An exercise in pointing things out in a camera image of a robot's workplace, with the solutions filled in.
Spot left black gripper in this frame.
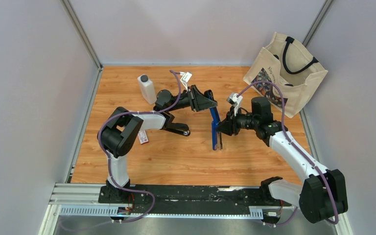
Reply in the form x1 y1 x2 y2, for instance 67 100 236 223
167 85 217 113

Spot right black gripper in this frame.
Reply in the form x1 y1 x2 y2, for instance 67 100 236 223
215 106 258 136

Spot blue stapler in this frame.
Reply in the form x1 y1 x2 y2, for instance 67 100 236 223
210 107 223 151

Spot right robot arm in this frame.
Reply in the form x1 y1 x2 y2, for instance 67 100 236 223
216 93 349 223

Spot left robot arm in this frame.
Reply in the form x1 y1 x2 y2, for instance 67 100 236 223
97 85 217 203

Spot black stapler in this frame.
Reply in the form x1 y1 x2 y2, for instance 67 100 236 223
165 123 190 137

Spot white plastic bottle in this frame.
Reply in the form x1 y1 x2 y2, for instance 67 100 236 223
138 74 157 105

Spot red white staple box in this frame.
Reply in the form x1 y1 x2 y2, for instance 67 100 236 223
138 130 149 144

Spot beige canvas tote bag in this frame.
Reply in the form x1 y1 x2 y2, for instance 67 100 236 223
243 32 328 118

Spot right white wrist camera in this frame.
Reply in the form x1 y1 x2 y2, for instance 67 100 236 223
227 93 243 116

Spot white slotted cable duct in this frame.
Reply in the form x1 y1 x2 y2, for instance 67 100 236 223
59 206 264 219

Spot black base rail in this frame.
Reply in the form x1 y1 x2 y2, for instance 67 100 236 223
98 184 279 215

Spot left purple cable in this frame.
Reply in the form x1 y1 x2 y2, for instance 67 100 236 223
97 70 184 224

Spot purple cable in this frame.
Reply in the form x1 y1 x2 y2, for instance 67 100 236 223
236 80 339 225
97 70 184 224

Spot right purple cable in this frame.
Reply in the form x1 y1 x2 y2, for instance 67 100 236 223
236 80 339 225

